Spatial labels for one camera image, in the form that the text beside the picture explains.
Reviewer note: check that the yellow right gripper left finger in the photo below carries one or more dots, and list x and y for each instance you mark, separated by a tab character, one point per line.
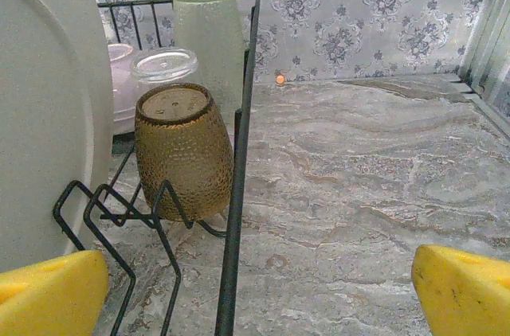
48	296

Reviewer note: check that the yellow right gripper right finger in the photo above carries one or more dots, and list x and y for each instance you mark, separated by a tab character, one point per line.
466	296

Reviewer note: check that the plate with colourful squiggles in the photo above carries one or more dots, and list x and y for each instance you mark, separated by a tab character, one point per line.
44	113

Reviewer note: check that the lilac ceramic bowl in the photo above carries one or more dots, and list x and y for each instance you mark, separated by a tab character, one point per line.
121	89

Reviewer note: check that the clear plastic tumbler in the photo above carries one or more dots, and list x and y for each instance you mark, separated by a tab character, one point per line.
164	65

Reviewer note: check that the pale green textured glass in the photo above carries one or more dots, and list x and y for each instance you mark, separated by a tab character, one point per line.
211	37

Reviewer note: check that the amber dimpled glass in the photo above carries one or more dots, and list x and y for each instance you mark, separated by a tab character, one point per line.
183	161

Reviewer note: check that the small orange bead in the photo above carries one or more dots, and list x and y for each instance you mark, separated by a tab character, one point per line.
280	79

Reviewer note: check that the aluminium frame post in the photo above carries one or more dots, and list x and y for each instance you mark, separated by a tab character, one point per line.
488	33

